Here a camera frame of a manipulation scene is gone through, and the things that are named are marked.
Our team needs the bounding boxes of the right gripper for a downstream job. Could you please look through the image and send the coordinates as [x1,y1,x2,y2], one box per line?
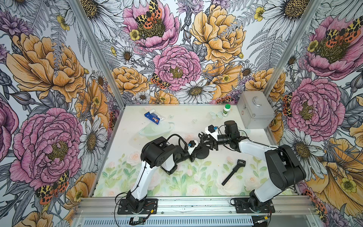
[199,133,231,151]

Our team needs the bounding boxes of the black round stand base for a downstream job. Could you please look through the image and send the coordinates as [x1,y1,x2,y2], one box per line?
[194,147,209,159]

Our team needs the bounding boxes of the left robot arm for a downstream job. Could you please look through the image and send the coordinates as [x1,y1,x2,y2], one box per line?
[126,137,203,213]

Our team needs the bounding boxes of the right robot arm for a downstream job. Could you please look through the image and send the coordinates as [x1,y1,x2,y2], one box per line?
[199,121,307,213]

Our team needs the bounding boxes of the white green-capped pill bottle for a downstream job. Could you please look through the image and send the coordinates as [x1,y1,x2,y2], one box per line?
[222,104,231,117]

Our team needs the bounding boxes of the blue gauze bandage packet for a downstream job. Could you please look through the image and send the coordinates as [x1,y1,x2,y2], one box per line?
[144,109,165,125]

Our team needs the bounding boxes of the silver first aid case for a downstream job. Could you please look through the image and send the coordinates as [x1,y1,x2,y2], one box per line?
[237,91,275,129]

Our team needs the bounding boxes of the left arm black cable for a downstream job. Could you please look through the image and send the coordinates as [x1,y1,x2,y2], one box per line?
[166,134,189,150]

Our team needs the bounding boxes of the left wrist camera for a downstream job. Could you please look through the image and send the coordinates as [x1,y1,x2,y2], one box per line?
[187,140,199,156]

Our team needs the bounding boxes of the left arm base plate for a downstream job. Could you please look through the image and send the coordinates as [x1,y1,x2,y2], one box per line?
[117,198,158,215]

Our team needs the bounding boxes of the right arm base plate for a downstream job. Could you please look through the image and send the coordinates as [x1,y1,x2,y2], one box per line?
[230,197,276,214]

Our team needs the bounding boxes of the aluminium front rail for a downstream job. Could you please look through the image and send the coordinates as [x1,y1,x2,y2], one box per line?
[75,195,317,218]

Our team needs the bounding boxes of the white vented cable duct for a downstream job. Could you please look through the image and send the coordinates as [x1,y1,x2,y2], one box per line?
[78,216,254,227]

